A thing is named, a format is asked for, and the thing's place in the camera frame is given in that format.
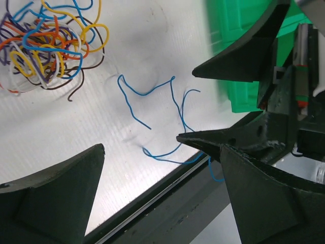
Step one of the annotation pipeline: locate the multicolour wire bundle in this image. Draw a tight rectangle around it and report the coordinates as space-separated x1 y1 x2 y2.
0 0 110 102

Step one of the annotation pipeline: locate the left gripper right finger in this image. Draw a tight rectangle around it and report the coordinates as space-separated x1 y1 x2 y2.
220 145 324 243

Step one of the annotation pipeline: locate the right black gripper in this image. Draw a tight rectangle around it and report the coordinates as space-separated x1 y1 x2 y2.
192 1 324 162

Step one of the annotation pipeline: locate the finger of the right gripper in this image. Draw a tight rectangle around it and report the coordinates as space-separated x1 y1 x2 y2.
176 111 297 165

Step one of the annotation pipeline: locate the blue wire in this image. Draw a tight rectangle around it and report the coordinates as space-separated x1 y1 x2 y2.
116 75 225 183

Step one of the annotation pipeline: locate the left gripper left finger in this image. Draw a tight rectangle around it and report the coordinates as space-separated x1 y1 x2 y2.
1 144 105 243

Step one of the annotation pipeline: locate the green compartment tray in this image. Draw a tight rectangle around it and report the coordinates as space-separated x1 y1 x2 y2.
205 0 315 114

